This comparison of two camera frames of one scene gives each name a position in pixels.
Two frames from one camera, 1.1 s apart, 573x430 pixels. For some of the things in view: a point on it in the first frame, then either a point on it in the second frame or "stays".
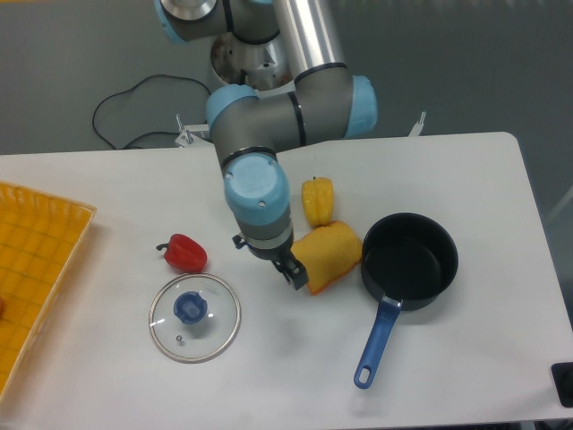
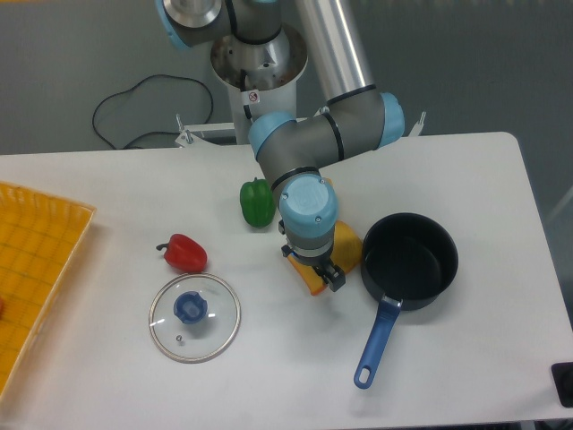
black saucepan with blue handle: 407,258 stays
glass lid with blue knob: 194,317 stays
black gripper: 282,258 → 331,273
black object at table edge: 562,373 stays
